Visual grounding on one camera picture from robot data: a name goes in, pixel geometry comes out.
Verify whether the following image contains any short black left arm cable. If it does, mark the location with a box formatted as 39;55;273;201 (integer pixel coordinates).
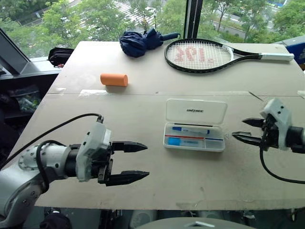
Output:
35;140;65;191

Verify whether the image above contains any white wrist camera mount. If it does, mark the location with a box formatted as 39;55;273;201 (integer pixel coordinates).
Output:
260;97;293;151
76;121;112;183

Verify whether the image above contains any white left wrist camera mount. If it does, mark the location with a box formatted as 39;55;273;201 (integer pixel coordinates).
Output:
76;121;112;183

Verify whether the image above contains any grey rounded shape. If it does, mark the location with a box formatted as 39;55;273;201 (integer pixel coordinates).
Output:
135;216;259;229

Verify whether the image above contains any light blue eraser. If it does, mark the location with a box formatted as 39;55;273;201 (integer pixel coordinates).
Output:
168;138;200;146

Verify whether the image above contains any white marker with blue cap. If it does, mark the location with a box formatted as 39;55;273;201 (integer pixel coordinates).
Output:
171;126;211;135

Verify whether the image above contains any navy folded umbrella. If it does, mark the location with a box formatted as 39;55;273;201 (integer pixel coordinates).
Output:
119;28;182;59

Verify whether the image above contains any blue box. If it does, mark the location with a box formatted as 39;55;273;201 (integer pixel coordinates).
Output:
284;36;305;72

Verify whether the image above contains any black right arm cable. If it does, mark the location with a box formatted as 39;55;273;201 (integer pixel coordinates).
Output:
259;139;305;184

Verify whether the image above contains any clear white pencil case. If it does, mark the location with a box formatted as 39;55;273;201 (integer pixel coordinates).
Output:
163;98;228;153

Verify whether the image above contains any black and white tennis racket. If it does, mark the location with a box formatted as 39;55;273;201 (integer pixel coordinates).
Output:
163;38;295;75

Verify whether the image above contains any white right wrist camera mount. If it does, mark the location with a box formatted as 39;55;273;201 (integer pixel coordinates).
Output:
260;97;293;151

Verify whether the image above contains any black bag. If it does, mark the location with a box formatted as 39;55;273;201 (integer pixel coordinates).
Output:
48;47;75;69

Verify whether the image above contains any orange foam cylinder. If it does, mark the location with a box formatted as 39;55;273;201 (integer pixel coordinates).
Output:
100;73;129;88

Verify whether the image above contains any red marker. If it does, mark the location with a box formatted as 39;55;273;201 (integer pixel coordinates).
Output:
165;135;206;139

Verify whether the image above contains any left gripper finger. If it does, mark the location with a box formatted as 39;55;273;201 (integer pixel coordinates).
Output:
112;141;149;154
106;170;151;187

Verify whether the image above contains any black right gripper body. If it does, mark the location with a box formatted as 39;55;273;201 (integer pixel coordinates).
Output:
261;114;281;151

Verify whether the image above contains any long black left arm cable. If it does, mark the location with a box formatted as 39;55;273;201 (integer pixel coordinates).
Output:
0;113;105;169

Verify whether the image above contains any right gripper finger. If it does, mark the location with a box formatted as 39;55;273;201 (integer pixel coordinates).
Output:
242;117;265;131
232;131;263;147

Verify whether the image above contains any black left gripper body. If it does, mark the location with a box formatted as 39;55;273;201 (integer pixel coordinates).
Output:
90;142;114;184

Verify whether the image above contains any dark rounded shape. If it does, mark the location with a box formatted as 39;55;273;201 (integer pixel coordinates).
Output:
39;213;72;229

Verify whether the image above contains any dark window frame post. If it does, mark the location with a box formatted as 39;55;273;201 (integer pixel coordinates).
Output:
183;0;206;41

